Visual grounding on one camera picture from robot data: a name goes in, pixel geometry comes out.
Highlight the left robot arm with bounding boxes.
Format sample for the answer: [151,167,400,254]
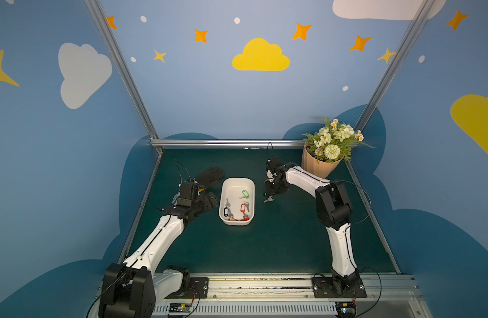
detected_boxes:
[97,182,218,317]

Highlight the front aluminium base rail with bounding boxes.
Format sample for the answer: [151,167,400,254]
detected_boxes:
[151,273,432,317]

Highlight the left rear aluminium post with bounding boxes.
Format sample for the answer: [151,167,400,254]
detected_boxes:
[85,0,163,157]

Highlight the left floor frame rail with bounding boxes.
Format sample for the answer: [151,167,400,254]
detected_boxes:
[118,152,163,264]

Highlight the floor frame rail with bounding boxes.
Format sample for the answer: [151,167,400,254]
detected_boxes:
[118,152,163,264]
[345,162,401,274]

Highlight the aluminium post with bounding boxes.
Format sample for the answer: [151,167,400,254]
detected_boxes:
[85,0,163,157]
[353,0,437,132]

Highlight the right controller board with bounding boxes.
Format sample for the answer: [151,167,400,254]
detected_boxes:
[335,302,357,318]

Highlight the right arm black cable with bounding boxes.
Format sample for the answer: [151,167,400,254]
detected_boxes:
[331,179,372,225]

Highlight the white plastic storage box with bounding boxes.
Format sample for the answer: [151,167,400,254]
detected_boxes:
[218,178,255,226]

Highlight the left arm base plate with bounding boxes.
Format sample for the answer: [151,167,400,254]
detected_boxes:
[167,277,210,299]

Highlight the left controller board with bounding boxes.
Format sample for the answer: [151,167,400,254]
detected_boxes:
[168,303,192,315]

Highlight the key with green tag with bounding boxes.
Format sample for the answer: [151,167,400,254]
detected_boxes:
[241,190,250,199]

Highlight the potted artificial flowers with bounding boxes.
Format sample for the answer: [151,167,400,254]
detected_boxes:
[301,117,373,178]

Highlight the right floor frame rail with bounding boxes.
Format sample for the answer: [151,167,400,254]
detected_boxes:
[345,162,401,274]

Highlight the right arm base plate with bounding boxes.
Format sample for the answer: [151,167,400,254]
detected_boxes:
[312,276,368,299]

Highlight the right rear aluminium post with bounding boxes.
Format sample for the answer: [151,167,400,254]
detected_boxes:
[353,0,437,132]

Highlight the key with red window tag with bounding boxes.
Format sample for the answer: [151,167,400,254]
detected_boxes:
[240,202,249,215]

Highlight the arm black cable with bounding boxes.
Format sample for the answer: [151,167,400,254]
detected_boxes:
[173,158,193,184]
[331,179,372,225]

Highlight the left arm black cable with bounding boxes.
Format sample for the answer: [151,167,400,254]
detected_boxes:
[173,158,193,184]

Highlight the controller board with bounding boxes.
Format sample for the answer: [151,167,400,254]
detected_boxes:
[335,302,357,318]
[168,303,192,315]

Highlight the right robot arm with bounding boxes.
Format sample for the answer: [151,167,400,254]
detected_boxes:
[265,156,362,295]

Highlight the key with black window tag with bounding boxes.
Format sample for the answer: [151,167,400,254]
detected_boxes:
[223,198,231,219]

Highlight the rear aluminium frame rail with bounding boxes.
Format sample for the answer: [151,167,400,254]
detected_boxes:
[150,139,304,148]

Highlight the black yellow work glove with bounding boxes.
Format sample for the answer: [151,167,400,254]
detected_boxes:
[194,167,225,189]

